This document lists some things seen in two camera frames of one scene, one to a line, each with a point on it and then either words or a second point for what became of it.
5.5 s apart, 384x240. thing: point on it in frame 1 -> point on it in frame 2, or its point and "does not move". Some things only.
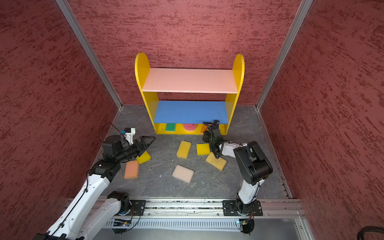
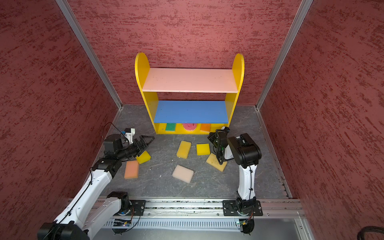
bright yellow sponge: (144, 158) does not move
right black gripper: (206, 136) -> (211, 137)
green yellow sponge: (171, 127) does not move
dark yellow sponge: (184, 149) does not move
